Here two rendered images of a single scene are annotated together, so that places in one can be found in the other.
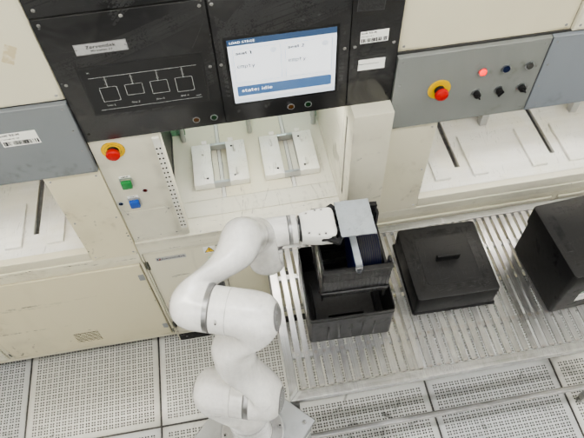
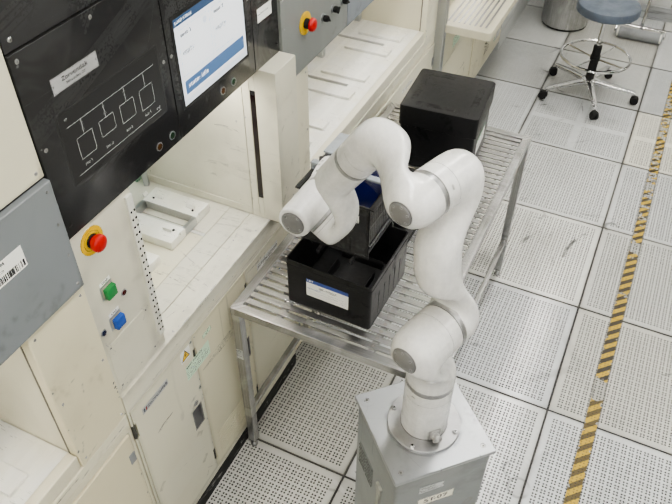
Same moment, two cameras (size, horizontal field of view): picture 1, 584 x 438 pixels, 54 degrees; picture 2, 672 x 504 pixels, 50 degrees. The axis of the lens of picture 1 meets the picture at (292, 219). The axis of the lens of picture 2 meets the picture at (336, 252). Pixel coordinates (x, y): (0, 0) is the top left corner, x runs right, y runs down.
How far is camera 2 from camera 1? 1.20 m
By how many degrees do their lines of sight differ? 38
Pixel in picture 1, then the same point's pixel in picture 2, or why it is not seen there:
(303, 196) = (223, 235)
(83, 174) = (68, 300)
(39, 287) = not seen: outside the picture
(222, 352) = (448, 242)
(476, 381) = not seen: hidden behind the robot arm
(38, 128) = (23, 239)
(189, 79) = (150, 88)
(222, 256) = (401, 141)
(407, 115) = not seen: hidden behind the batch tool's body
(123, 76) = (97, 109)
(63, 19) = (40, 42)
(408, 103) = (291, 48)
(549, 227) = (425, 107)
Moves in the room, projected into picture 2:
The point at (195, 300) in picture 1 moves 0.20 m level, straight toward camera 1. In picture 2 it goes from (425, 180) to (536, 195)
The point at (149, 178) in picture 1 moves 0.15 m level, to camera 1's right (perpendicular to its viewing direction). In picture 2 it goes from (126, 268) to (171, 232)
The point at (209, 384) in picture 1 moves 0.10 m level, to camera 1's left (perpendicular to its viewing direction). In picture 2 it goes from (421, 333) to (399, 364)
